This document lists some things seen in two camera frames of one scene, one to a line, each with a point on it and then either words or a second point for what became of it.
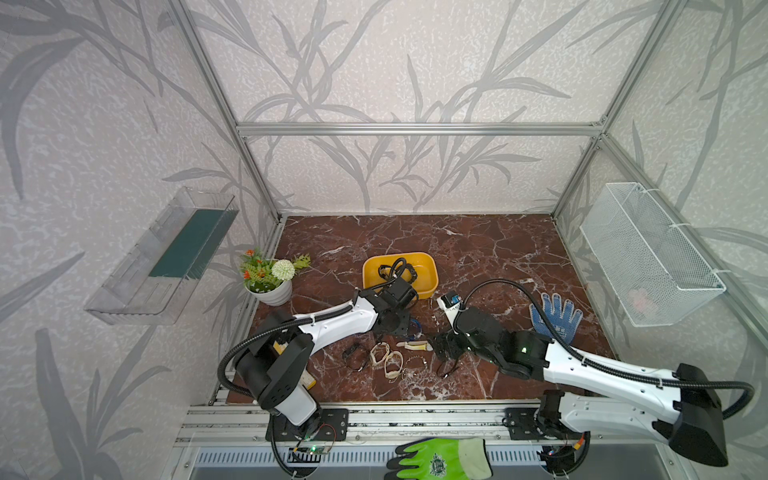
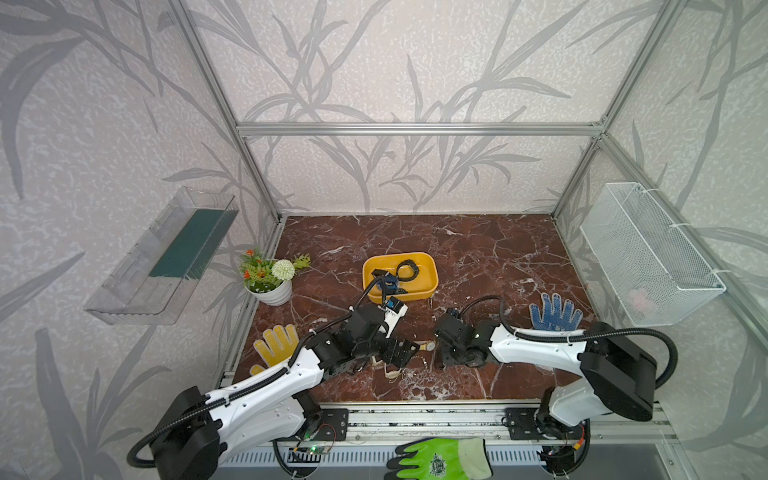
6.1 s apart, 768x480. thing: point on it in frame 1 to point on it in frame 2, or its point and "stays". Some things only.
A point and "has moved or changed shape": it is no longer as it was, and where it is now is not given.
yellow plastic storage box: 424,264 stays
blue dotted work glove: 555,319 stays
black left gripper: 405,318 to 402,358
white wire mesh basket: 653,271 stays
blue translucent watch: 417,336 has moved or changed shape
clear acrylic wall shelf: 153,282 stays
